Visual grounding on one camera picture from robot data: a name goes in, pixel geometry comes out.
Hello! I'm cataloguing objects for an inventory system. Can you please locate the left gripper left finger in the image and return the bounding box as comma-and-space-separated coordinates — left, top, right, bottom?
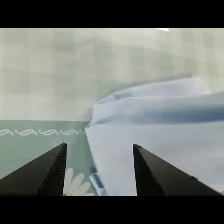
0, 142, 68, 197

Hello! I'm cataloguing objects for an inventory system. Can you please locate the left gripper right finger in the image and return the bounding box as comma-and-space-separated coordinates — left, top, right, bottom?
132, 143, 223, 197

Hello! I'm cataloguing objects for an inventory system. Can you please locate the light blue shirt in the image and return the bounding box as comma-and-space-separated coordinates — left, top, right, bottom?
84, 75, 224, 197

